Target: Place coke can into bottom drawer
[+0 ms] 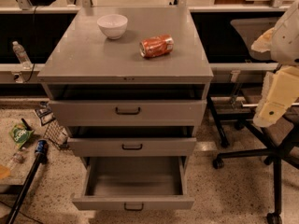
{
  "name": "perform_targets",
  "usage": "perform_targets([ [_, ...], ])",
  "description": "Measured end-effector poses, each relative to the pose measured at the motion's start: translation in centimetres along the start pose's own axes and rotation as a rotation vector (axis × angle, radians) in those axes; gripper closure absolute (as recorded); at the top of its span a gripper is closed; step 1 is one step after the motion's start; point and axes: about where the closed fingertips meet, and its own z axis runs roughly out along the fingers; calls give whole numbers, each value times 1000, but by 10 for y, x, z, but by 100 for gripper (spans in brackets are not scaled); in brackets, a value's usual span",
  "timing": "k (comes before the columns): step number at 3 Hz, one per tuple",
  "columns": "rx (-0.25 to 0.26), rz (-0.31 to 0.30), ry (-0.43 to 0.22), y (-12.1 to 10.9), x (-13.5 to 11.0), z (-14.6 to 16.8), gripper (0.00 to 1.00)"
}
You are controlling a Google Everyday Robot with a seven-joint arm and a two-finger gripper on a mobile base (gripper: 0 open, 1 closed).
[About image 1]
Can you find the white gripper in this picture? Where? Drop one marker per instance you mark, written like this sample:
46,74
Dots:
288,37

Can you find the crushed orange soda can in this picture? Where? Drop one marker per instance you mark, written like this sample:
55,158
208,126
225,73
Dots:
156,46

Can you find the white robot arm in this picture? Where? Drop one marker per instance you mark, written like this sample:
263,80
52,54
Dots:
285,40

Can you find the grey top drawer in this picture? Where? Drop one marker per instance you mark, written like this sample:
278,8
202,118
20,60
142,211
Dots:
129,113

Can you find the grey metal drawer cabinet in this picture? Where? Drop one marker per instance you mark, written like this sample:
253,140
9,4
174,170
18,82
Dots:
88,66

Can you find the grey open bottom drawer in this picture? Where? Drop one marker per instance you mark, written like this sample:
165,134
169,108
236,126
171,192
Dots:
134,184

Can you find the grey middle drawer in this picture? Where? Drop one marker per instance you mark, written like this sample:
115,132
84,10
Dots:
131,147

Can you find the blue soda can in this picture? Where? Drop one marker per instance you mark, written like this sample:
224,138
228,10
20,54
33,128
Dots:
42,147

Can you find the black office chair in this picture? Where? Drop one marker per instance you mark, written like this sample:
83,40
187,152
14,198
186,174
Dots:
274,155

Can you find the white ceramic bowl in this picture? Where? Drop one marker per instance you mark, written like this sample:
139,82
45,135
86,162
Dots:
113,26

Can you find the checkered snack bag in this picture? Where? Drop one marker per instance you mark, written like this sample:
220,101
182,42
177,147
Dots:
57,135

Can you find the dark snack packet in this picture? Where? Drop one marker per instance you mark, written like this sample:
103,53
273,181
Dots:
44,113

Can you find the black pole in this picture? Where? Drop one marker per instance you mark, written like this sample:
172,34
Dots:
25,187

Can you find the clear plastic water bottle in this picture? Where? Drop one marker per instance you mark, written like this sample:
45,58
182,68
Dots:
22,56

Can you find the green chip bag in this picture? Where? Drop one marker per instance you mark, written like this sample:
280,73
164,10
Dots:
20,134

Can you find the fallen clear plastic bottle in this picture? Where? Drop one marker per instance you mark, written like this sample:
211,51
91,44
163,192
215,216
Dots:
17,158

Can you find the orange round object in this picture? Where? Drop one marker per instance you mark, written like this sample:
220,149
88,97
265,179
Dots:
4,172

